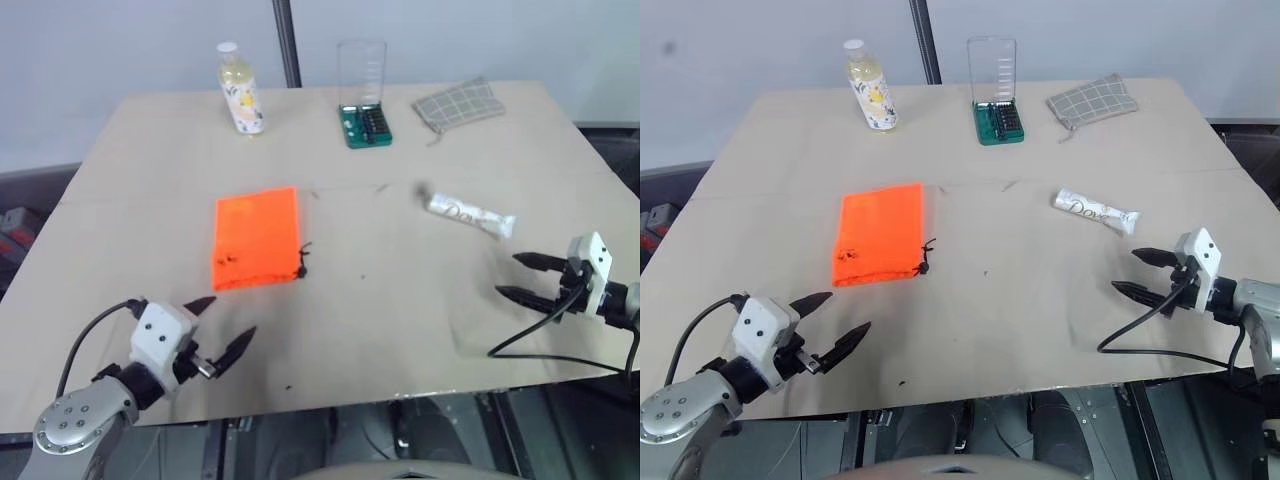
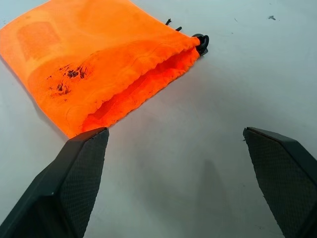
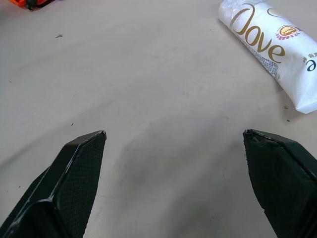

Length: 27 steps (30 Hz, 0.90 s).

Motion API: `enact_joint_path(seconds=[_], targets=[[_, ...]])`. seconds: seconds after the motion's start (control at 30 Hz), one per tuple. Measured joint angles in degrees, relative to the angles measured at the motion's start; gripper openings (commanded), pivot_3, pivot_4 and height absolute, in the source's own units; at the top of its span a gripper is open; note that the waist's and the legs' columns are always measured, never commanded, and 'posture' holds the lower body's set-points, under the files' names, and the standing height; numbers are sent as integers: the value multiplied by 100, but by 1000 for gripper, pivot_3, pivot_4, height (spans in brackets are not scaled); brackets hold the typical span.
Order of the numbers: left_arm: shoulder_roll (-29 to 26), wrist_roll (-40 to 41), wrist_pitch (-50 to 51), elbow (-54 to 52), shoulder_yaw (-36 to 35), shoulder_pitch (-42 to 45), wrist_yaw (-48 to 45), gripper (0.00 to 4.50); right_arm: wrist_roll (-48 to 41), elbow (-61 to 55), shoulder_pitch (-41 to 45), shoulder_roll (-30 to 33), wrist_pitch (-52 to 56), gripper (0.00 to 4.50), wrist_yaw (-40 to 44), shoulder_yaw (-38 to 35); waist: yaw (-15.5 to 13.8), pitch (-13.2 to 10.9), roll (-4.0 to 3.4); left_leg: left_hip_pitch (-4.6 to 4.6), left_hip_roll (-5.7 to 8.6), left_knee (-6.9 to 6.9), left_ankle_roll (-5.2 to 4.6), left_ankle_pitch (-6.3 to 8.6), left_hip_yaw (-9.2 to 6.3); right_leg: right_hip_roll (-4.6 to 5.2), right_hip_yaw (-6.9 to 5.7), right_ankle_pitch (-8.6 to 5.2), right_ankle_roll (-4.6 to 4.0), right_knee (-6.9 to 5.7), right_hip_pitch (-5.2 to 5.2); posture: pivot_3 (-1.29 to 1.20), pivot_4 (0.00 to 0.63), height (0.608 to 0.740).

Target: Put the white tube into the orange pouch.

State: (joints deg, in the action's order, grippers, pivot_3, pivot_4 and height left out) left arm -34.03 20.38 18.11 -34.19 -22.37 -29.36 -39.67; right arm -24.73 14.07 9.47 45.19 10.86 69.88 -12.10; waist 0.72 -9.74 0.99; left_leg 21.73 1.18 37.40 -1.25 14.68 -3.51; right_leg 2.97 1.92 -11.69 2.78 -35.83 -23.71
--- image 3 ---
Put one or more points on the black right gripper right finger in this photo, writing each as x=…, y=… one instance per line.
x=280, y=178

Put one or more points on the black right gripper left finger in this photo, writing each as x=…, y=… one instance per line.
x=74, y=178

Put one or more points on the white Dove soap package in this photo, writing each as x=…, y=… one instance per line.
x=272, y=47

